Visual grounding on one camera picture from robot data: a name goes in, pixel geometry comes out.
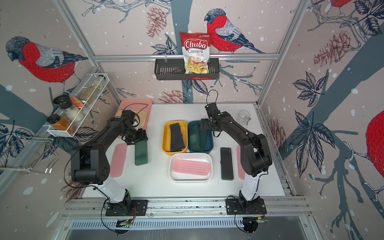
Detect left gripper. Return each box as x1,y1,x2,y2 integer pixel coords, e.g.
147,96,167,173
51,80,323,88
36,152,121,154
124,127,149,145

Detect green pencil case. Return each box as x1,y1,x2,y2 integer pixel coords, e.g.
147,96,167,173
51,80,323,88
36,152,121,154
190,125,200,151
199,128,212,152
135,141,148,166

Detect black pencil case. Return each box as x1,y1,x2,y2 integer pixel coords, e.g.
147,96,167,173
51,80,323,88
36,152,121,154
170,123,185,152
220,148,234,181

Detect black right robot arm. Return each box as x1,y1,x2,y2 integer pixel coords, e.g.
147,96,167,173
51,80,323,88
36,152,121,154
201,103,273,208

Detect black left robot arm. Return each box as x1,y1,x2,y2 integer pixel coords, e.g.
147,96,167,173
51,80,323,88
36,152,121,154
70,110,148,212

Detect dark teal storage box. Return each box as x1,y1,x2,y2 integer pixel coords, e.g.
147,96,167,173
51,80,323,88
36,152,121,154
188,121,214,154

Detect yellow storage box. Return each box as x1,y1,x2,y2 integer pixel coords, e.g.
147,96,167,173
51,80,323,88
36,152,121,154
162,121,188,156

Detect white storage box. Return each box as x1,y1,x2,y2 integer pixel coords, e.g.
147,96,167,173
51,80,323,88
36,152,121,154
169,153,213,183

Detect clear measuring cup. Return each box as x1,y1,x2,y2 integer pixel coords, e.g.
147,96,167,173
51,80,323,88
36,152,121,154
236,110,251,128

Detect pink tray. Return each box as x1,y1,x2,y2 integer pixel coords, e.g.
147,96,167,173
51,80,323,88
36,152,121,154
115,100,153,130

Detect tan spice jar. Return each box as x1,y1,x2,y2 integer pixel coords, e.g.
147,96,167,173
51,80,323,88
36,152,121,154
79,75,106,104

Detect black lid spice grinder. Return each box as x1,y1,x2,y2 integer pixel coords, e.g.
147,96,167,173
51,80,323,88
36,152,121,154
53,95,85,123

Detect orange spice jar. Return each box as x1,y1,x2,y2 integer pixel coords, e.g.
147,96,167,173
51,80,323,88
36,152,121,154
47,114,77,135

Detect Chuba cassava chips bag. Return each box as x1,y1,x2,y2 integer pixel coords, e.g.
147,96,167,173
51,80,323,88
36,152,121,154
180,32,211,74

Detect white wire spice rack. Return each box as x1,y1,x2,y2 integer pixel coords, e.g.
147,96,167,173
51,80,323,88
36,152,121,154
48,73,110,138

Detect black wire basket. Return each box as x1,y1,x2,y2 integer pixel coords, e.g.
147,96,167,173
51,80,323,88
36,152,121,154
155,58,220,81

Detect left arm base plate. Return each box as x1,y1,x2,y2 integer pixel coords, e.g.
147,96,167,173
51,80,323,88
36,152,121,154
106,200,148,217

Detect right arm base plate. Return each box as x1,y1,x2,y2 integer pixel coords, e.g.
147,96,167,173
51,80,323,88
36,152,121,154
226,197,267,215

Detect metal wire hook rack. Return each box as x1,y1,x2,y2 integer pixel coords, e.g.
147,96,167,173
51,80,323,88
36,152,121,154
1,135,61,175

